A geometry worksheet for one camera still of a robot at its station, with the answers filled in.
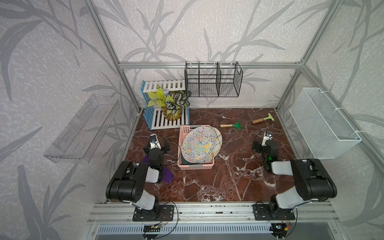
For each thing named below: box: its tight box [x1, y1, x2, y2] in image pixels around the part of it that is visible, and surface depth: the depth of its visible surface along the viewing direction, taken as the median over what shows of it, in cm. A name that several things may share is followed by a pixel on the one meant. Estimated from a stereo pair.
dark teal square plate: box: [181, 156, 208, 165], surface depth 88 cm
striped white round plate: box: [206, 127, 223, 163], surface depth 89 cm
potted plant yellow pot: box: [147, 86, 192, 121], surface depth 93 cm
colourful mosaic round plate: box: [181, 126, 217, 164], surface depth 93 cm
